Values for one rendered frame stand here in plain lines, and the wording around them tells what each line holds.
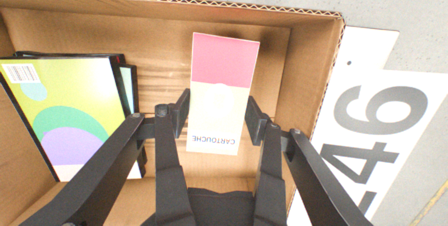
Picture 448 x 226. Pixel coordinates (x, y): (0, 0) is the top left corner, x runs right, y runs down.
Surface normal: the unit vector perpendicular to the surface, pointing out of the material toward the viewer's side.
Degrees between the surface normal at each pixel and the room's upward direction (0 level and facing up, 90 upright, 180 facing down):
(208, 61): 0
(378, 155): 10
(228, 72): 0
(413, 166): 0
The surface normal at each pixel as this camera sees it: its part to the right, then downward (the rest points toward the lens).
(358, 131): -0.14, 0.34
